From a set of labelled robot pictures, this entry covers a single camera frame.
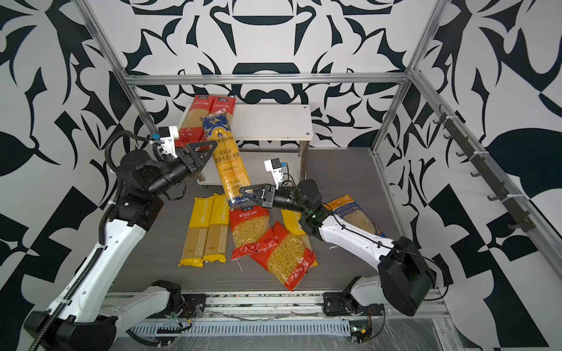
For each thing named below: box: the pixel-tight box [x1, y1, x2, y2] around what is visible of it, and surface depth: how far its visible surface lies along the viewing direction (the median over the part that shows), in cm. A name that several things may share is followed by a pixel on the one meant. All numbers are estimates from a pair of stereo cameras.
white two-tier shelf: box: [196, 103, 314, 187], surface depth 79 cm
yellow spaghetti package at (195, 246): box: [178, 195, 214, 268], surface depth 91 cm
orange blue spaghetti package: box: [200, 111, 253, 210], surface depth 65 cm
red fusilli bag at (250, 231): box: [229, 205, 279, 261], surface depth 89 cm
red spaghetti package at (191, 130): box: [174, 94, 215, 147], surface depth 83 cm
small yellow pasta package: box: [281, 208, 306, 236], surface depth 93 cm
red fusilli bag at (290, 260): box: [250, 220, 317, 292], surface depth 82 cm
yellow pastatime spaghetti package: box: [201, 193, 231, 264], surface depth 91 cm
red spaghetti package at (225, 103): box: [209, 95, 236, 121], surface depth 87 cm
